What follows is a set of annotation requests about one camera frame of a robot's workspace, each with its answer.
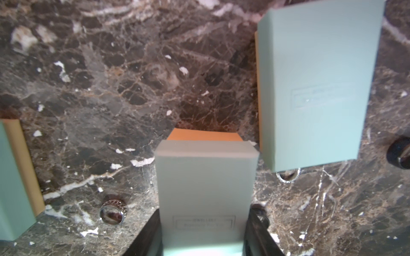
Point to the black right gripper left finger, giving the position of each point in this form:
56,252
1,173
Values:
149,240

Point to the mint green box lid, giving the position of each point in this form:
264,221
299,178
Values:
316,66

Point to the tan ring box base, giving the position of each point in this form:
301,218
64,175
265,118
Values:
258,93

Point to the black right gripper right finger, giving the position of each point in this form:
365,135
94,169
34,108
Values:
258,241

